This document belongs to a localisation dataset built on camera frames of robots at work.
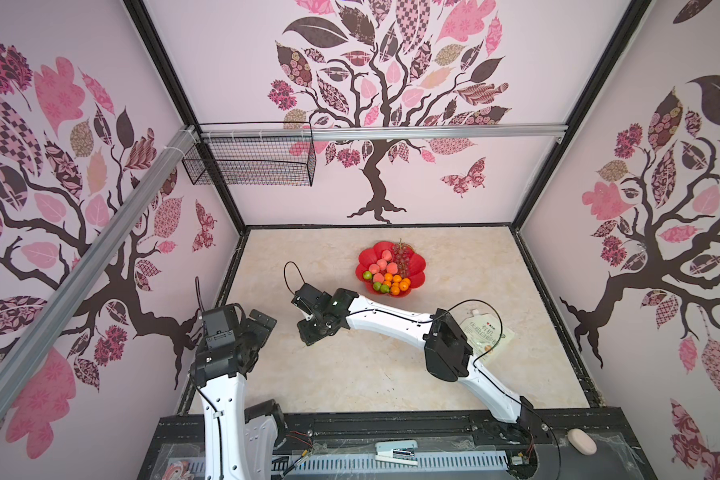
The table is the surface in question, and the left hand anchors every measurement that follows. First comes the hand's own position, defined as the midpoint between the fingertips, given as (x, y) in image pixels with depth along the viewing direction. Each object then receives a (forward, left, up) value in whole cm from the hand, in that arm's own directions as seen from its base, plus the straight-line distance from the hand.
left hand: (267, 334), depth 76 cm
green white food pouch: (+6, -63, -13) cm, 64 cm away
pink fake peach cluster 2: (+30, -35, -11) cm, 48 cm away
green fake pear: (+22, -30, -10) cm, 38 cm away
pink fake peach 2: (+31, -31, -11) cm, 46 cm away
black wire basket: (+53, +11, +19) cm, 58 cm away
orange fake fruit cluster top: (+24, -39, -11) cm, 47 cm away
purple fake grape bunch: (+35, -39, -10) cm, 54 cm away
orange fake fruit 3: (+26, -37, -11) cm, 46 cm away
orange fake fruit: (+21, -38, -10) cm, 45 cm away
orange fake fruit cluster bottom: (+24, -34, -12) cm, 43 cm away
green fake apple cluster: (+26, -27, -10) cm, 39 cm away
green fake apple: (+20, -32, -10) cm, 40 cm away
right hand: (+4, -8, -7) cm, 11 cm away
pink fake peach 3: (+26, -30, -11) cm, 41 cm away
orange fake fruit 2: (+26, -34, -11) cm, 44 cm away
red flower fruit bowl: (+35, -28, -11) cm, 46 cm away
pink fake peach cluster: (+30, -29, -11) cm, 43 cm away
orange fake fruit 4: (+20, -36, -10) cm, 42 cm away
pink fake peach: (+35, -33, -10) cm, 49 cm away
